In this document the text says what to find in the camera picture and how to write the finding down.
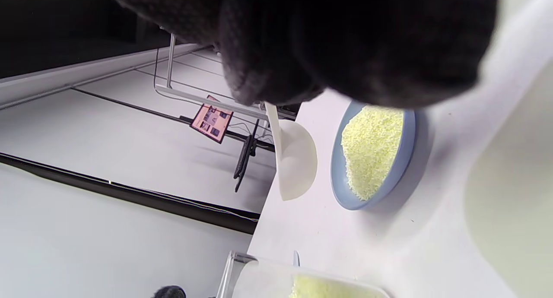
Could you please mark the person's left hand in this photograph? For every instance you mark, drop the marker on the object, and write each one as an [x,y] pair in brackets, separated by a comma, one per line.
[170,293]

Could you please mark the person's right hand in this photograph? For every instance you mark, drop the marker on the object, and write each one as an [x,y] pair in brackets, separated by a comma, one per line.
[345,39]

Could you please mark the glass chicken bouillon jar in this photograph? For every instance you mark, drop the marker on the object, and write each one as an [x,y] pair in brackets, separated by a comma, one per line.
[268,280]

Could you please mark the yellow chicken bouillon pile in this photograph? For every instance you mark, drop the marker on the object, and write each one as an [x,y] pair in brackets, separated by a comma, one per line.
[371,147]

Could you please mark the white plastic coffee spoon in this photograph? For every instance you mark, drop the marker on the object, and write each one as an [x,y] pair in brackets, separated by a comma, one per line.
[296,164]

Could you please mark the cream jar lid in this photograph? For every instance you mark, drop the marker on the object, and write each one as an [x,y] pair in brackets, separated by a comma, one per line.
[514,194]

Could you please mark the blue round dish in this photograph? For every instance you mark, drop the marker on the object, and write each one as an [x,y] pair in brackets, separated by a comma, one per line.
[339,181]

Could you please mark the black monitor stand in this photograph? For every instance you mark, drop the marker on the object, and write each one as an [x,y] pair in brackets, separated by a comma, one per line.
[244,160]

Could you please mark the white metal shelf frame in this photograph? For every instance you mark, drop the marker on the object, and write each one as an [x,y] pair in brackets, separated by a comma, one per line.
[190,97]

